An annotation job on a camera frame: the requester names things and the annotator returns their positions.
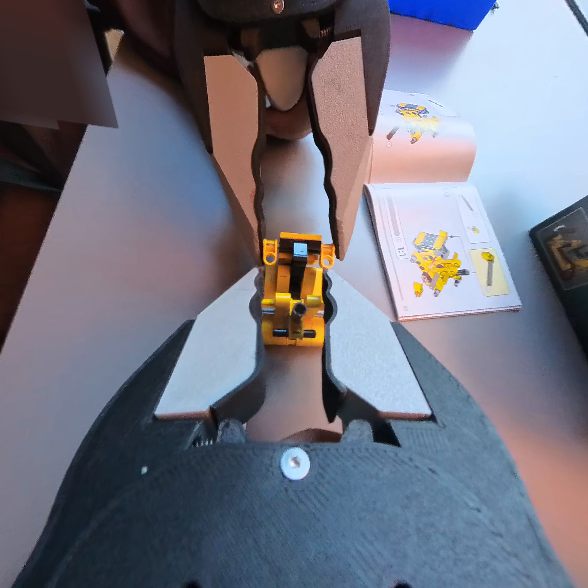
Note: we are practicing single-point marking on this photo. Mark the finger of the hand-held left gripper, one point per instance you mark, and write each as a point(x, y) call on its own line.
point(344, 115)
point(229, 119)

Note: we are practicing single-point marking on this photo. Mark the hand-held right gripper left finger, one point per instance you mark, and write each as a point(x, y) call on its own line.
point(211, 363)

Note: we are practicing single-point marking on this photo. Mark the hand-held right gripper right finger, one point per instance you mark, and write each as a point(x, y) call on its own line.
point(372, 363)

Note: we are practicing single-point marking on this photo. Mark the yellow black lego assembly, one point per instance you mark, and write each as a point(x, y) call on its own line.
point(312, 285)

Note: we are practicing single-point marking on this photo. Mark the open lego instruction booklet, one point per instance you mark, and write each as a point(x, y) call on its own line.
point(441, 216)

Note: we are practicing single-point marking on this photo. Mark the black lego set box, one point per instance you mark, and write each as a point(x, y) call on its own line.
point(565, 257)

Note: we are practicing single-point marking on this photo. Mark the blue plastic bin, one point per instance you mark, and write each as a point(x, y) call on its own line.
point(441, 11)

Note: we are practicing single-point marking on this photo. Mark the grey flat board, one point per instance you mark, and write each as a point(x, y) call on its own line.
point(50, 59)

